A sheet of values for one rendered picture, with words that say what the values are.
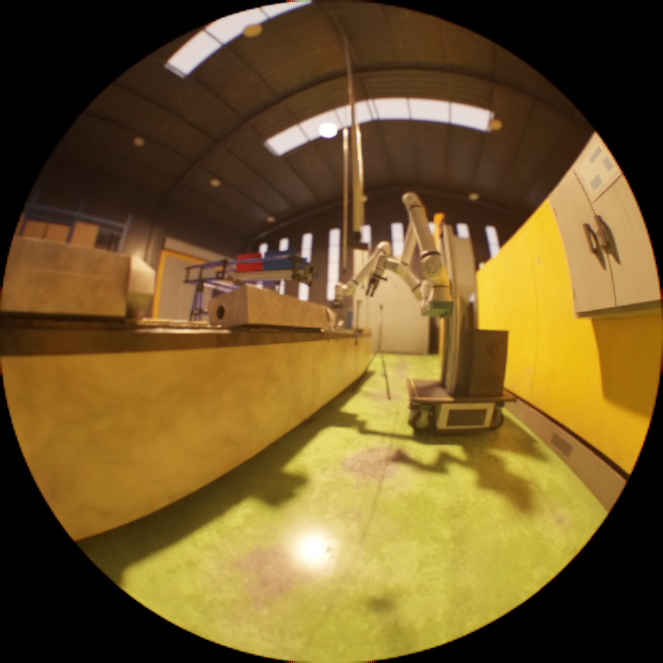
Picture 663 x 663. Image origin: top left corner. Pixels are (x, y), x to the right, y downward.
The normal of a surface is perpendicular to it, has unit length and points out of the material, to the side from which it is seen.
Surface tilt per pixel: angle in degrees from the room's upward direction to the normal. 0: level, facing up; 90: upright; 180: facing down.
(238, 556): 0
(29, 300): 80
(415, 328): 90
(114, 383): 90
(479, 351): 90
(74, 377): 90
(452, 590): 0
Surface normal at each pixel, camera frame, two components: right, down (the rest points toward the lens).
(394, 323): -0.37, -0.01
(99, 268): 0.92, -0.14
